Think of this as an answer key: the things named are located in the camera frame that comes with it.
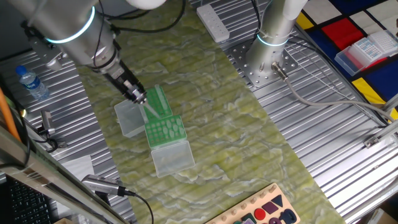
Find green marble pattern mat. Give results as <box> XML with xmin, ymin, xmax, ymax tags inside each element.
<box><xmin>74</xmin><ymin>0</ymin><xmax>346</xmax><ymax>224</ymax></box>

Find navy triangle puzzle piece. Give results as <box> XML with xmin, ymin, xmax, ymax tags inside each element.
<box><xmin>271</xmin><ymin>194</ymin><xmax>284</xmax><ymax>208</ymax></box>

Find orange tube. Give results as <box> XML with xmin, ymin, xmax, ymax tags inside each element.
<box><xmin>0</xmin><ymin>86</ymin><xmax>22</xmax><ymax>142</ymax></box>

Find brown cardboard box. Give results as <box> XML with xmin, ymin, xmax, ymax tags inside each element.
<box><xmin>366</xmin><ymin>207</ymin><xmax>398</xmax><ymax>224</ymax></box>

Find red circle puzzle piece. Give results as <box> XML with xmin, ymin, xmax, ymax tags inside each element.
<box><xmin>253</xmin><ymin>207</ymin><xmax>267</xmax><ymax>221</ymax></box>

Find black cable at arm base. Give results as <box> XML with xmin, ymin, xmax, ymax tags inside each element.
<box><xmin>251</xmin><ymin>0</ymin><xmax>265</xmax><ymax>34</ymax></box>

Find black camera cable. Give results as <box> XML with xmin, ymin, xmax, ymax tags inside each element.
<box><xmin>124</xmin><ymin>189</ymin><xmax>155</xmax><ymax>224</ymax></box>

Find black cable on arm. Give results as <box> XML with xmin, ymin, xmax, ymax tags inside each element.
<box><xmin>20</xmin><ymin>0</ymin><xmax>187</xmax><ymax>69</ymax></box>

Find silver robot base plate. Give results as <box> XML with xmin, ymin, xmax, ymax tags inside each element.
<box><xmin>228</xmin><ymin>37</ymin><xmax>300</xmax><ymax>91</ymax></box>

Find grey aluminium frame rail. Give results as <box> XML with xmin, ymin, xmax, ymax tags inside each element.
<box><xmin>0</xmin><ymin>124</ymin><xmax>130</xmax><ymax>224</ymax></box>

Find white power strip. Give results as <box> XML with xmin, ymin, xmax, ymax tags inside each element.
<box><xmin>196</xmin><ymin>3</ymin><xmax>231</xmax><ymax>44</ymax></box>

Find black keyboard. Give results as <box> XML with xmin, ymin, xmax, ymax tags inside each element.
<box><xmin>5</xmin><ymin>175</ymin><xmax>53</xmax><ymax>224</ymax></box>

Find green rack pipette tip box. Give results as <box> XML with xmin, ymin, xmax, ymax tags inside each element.
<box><xmin>144</xmin><ymin>114</ymin><xmax>196</xmax><ymax>179</ymax></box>
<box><xmin>114</xmin><ymin>84</ymin><xmax>174</xmax><ymax>139</ymax></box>

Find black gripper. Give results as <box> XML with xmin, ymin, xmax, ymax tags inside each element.
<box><xmin>104</xmin><ymin>61</ymin><xmax>147</xmax><ymax>105</ymax></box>

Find clear water bottle blue cap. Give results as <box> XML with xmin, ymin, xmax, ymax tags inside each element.
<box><xmin>15</xmin><ymin>65</ymin><xmax>50</xmax><ymax>101</ymax></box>

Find grey cable with metal plug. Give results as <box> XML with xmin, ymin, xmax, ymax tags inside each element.
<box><xmin>271</xmin><ymin>61</ymin><xmax>396</xmax><ymax>123</ymax></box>

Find wooden shape puzzle board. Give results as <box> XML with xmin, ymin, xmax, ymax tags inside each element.
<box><xmin>203</xmin><ymin>182</ymin><xmax>302</xmax><ymax>224</ymax></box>

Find small white rack tip box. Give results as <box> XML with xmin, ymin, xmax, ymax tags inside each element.
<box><xmin>368</xmin><ymin>29</ymin><xmax>398</xmax><ymax>58</ymax></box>
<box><xmin>335</xmin><ymin>37</ymin><xmax>385</xmax><ymax>77</ymax></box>

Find aluminium extrusion bar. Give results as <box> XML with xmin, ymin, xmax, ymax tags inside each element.
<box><xmin>381</xmin><ymin>93</ymin><xmax>398</xmax><ymax>114</ymax></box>
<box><xmin>363</xmin><ymin>119</ymin><xmax>398</xmax><ymax>149</ymax></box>

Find black tool at right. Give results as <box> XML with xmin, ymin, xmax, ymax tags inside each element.
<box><xmin>40</xmin><ymin>110</ymin><xmax>56</xmax><ymax>135</ymax></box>

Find silver depth camera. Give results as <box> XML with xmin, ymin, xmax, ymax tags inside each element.
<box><xmin>81</xmin><ymin>174</ymin><xmax>127</xmax><ymax>197</ymax></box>

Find navy rounded puzzle piece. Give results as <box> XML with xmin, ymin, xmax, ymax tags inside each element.
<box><xmin>278</xmin><ymin>208</ymin><xmax>298</xmax><ymax>224</ymax></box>

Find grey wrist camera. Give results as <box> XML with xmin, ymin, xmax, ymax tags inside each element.
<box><xmin>29</xmin><ymin>36</ymin><xmax>67</xmax><ymax>72</ymax></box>

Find red blue yellow cloth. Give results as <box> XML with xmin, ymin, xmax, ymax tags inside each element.
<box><xmin>295</xmin><ymin>0</ymin><xmax>398</xmax><ymax>122</ymax></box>

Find purple square puzzle piece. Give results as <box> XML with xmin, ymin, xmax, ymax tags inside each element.
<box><xmin>261</xmin><ymin>201</ymin><xmax>279</xmax><ymax>215</ymax></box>

